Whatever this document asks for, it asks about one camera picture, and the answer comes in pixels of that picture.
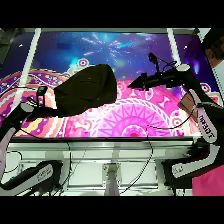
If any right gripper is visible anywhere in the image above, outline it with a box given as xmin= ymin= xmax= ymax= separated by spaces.
xmin=143 ymin=71 xmax=178 ymax=89

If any black garment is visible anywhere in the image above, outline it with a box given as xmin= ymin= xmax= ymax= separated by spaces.
xmin=54 ymin=63 xmax=118 ymax=118

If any pink garment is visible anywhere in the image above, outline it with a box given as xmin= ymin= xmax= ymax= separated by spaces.
xmin=191 ymin=164 xmax=224 ymax=197

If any silver frame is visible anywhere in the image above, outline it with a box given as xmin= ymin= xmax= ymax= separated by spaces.
xmin=0 ymin=137 xmax=224 ymax=197

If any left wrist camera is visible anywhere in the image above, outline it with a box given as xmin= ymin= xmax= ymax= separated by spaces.
xmin=35 ymin=85 xmax=49 ymax=108

